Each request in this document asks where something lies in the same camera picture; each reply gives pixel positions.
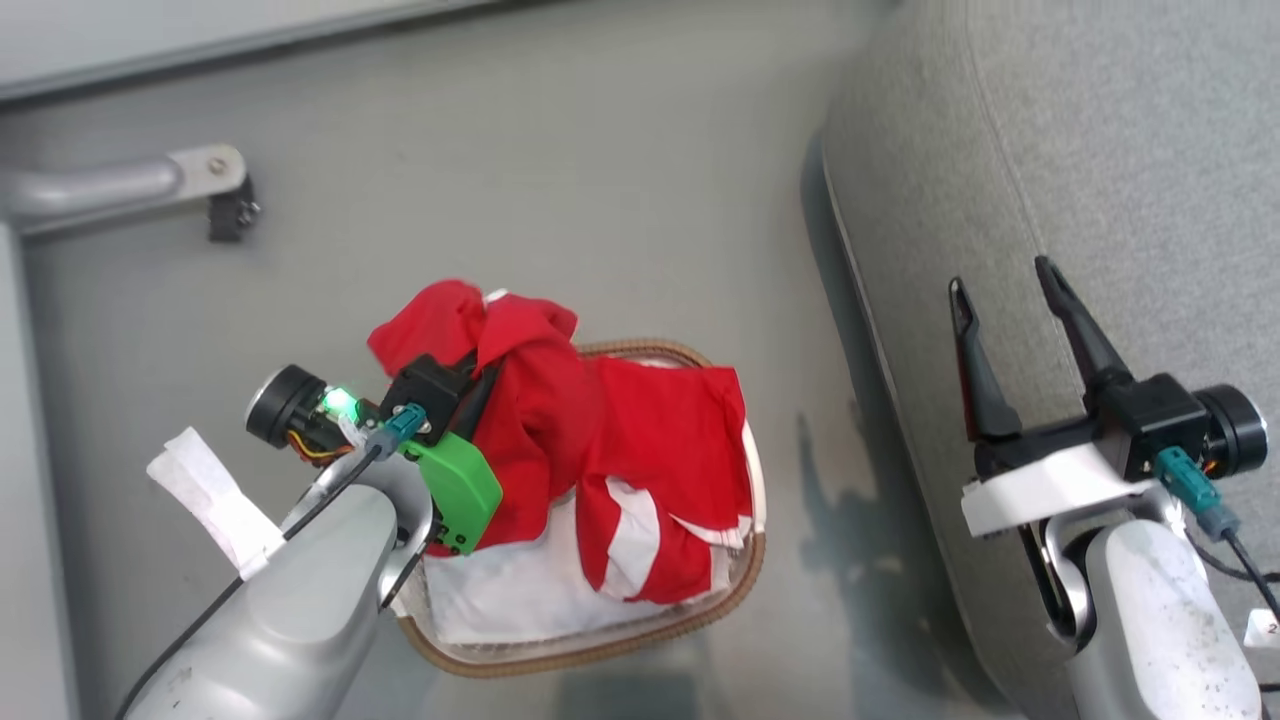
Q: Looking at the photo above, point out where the grey fabric sofa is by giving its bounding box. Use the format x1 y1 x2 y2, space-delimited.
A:
820 0 1280 720

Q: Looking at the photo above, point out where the red and white garment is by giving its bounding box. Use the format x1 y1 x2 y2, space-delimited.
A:
367 280 757 606

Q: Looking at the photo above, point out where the white basket with brown rim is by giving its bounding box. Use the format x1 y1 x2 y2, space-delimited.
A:
395 338 770 681

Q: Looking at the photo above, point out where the white paper tape tag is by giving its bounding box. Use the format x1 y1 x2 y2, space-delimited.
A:
147 427 287 582

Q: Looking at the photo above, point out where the grey metal partition foot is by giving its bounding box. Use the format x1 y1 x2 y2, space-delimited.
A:
0 145 249 239

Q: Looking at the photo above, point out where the black caster wheel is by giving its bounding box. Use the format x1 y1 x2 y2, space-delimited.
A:
207 178 262 244

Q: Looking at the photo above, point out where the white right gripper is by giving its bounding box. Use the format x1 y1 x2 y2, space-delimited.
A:
948 256 1269 541

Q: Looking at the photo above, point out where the grey partition bottom rail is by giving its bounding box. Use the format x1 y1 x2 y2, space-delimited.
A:
0 0 501 103

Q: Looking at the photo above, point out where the black cable with teal plug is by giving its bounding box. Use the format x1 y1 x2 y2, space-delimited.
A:
1155 447 1280 621
115 403 433 720

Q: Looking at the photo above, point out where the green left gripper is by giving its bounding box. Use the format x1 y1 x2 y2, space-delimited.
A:
247 348 504 556

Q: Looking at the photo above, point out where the white plastic basket liner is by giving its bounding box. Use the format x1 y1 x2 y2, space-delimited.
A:
400 355 766 647

